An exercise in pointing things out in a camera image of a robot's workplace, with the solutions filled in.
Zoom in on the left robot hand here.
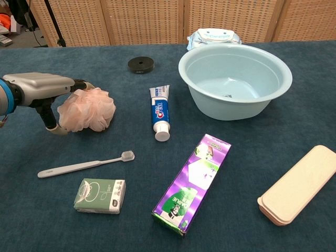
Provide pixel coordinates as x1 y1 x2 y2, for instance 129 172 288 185
2 72 97 136

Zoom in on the pink bath loofah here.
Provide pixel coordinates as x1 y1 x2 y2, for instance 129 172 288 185
57 88 117 133

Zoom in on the green tissue pack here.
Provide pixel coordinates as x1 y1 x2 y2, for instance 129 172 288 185
73 178 127 215

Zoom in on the beige plastic case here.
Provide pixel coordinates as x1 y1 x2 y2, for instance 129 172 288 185
257 144 336 226

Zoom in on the light blue plastic basin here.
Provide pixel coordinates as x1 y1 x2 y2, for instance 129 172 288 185
178 43 293 121

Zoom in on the black tripod stand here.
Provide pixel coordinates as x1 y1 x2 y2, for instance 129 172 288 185
43 0 67 47

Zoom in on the orange item on floor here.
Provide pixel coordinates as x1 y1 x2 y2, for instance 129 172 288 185
0 13 11 34

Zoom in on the blue table cloth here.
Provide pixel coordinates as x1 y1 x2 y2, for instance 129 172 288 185
0 40 336 252

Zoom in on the white toothbrush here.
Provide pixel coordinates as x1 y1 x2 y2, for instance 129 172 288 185
37 150 135 179

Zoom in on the black round disc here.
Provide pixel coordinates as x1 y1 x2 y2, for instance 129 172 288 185
128 57 154 75

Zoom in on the woven folding screen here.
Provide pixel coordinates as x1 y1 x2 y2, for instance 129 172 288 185
28 0 336 47

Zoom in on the blue white toothpaste tube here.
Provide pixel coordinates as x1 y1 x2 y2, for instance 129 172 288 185
149 84 171 142

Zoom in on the pale blue wet wipes pack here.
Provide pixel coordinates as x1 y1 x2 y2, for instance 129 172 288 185
186 28 243 51

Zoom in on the purple toothpaste carton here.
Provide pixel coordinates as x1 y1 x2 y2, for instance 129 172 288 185
151 133 232 239

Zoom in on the black floor cable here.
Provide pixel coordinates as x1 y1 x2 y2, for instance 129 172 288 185
30 26 49 48

